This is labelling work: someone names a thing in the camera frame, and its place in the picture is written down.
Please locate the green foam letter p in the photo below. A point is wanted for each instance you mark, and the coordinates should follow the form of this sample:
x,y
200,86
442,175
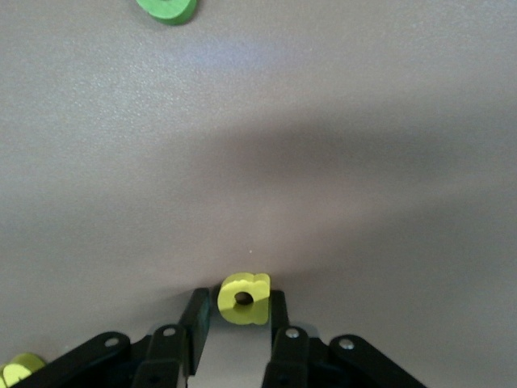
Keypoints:
x,y
161,15

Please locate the yellow foam letter with hole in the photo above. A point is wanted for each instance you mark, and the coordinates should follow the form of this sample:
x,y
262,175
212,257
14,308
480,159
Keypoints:
x,y
258,309

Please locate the yellow foam letter s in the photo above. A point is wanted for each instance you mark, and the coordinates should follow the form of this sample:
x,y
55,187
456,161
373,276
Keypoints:
x,y
20,365

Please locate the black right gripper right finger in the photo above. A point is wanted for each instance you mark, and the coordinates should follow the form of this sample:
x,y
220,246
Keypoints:
x,y
299,355

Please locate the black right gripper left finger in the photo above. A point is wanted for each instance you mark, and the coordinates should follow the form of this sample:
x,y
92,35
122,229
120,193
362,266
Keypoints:
x,y
161,355

